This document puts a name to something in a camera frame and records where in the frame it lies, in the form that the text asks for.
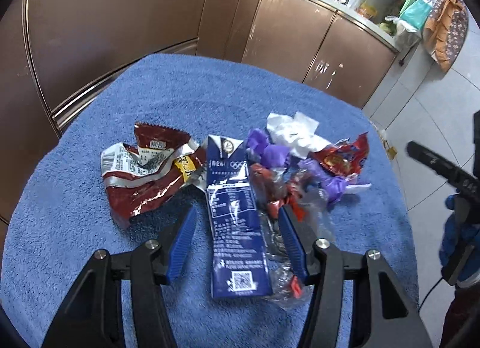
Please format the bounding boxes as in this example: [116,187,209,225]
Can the orange patterned hanging cloth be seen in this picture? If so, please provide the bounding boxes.
[422,0,470,73]

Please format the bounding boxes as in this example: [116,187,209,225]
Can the brown kitchen cabinets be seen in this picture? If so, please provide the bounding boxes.
[1,0,397,223]

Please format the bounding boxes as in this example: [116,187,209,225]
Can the blue milk carton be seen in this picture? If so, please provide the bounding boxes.
[205,135,272,299]

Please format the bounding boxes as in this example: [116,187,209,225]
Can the dark red foil snack bag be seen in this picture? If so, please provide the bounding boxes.
[100,122,206,228]

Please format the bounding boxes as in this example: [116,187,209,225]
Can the clear plastic wrapper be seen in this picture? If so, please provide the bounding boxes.
[249,159,342,310]

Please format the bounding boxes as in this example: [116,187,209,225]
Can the teal hanging bag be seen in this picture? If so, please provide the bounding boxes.
[400,0,433,31]

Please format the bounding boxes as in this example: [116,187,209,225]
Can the blue terry towel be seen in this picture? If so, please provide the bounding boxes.
[1,54,419,347]

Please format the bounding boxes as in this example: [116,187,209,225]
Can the crumpled white tissue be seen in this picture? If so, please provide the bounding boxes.
[266,111,333,159]

